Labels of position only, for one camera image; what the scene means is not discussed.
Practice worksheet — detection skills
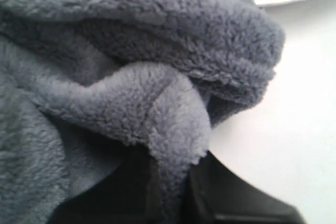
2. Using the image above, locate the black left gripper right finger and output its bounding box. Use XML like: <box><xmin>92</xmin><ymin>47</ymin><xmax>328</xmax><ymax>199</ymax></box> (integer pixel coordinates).
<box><xmin>181</xmin><ymin>152</ymin><xmax>305</xmax><ymax>224</ymax></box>

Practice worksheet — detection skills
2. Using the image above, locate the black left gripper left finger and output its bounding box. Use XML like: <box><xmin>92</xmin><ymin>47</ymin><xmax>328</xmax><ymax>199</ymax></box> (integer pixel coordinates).
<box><xmin>48</xmin><ymin>146</ymin><xmax>163</xmax><ymax>224</ymax></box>

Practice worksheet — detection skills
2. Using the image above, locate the grey fleece towel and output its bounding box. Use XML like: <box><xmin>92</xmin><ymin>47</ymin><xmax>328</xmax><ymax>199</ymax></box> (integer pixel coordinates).
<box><xmin>1</xmin><ymin>0</ymin><xmax>285</xmax><ymax>223</ymax></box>

